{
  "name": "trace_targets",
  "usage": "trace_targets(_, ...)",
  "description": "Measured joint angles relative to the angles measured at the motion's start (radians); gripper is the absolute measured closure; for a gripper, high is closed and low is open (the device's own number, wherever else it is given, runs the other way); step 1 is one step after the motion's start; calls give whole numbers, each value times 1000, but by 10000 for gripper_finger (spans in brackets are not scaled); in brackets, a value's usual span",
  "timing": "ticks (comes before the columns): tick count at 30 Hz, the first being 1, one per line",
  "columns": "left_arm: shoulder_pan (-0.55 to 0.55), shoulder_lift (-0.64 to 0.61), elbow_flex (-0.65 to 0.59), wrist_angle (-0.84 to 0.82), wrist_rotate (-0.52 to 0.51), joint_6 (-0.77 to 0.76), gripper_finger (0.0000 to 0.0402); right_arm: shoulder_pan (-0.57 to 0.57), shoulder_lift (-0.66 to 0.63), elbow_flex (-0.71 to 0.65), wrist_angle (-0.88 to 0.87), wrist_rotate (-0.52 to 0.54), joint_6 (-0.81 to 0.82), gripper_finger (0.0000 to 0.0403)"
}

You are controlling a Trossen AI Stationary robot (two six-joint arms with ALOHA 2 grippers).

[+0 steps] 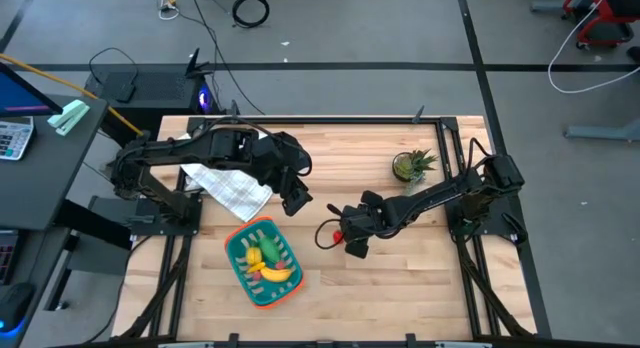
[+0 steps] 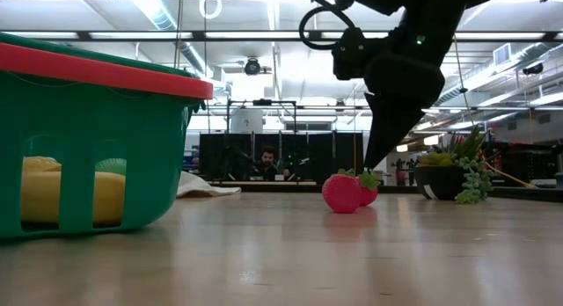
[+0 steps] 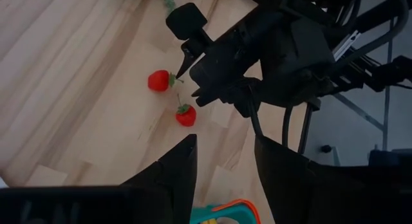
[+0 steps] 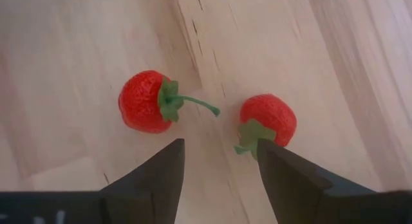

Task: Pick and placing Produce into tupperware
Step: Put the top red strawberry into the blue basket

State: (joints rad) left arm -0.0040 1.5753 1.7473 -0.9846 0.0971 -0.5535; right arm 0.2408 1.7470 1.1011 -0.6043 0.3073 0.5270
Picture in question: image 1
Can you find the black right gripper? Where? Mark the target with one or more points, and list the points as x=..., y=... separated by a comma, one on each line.
x=362, y=220

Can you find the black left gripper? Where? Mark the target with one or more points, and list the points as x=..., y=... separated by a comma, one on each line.
x=289, y=175

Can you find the red toy strawberry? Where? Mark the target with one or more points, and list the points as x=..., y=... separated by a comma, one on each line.
x=338, y=237

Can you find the green toy vegetable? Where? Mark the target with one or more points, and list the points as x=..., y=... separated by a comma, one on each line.
x=270, y=249

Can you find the yellow toy fruit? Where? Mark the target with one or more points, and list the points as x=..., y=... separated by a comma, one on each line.
x=254, y=255

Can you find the yellow toy banana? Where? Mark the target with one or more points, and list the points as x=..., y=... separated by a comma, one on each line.
x=276, y=274

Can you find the small yellow toy piece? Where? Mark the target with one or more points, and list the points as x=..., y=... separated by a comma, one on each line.
x=256, y=268

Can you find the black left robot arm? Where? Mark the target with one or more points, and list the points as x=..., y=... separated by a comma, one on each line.
x=220, y=148

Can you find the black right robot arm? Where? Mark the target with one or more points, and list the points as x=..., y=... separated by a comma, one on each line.
x=450, y=190

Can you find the white plaid dish towel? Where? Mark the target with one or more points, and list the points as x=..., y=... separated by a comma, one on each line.
x=230, y=188

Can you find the small potted succulent plant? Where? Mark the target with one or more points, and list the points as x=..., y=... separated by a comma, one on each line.
x=412, y=166

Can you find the black wifi antenna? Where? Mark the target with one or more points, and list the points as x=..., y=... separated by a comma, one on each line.
x=194, y=63

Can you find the black computer tower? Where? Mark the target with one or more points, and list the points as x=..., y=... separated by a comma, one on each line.
x=160, y=90

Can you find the small black device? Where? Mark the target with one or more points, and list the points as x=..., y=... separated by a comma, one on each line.
x=125, y=93

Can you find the mint green stapler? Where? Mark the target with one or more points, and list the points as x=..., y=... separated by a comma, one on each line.
x=67, y=118

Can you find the black office desk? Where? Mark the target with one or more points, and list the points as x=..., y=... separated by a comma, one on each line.
x=45, y=178

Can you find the white desk calculator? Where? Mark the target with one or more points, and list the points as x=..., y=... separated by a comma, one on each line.
x=14, y=138

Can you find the computer monitor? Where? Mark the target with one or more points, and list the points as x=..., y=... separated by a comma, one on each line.
x=20, y=95

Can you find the black keyboard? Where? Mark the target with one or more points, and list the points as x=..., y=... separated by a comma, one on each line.
x=6, y=258

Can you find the black computer mouse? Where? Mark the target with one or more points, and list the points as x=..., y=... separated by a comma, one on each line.
x=15, y=305

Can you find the red and black cart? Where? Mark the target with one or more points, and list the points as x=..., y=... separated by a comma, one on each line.
x=600, y=33

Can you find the black aluminium table frame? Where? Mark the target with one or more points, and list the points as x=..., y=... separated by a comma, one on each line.
x=440, y=138

